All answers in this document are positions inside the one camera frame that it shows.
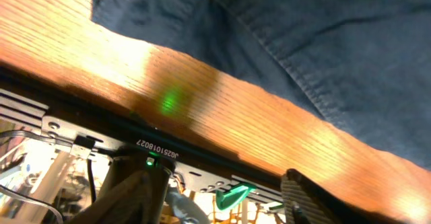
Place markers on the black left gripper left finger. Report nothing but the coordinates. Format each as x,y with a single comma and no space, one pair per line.
134,191

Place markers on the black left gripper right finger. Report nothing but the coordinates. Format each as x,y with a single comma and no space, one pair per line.
305,201

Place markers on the navy blue shorts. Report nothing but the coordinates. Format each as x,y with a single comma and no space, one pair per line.
362,65

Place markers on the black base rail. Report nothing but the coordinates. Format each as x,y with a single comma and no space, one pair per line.
62,117

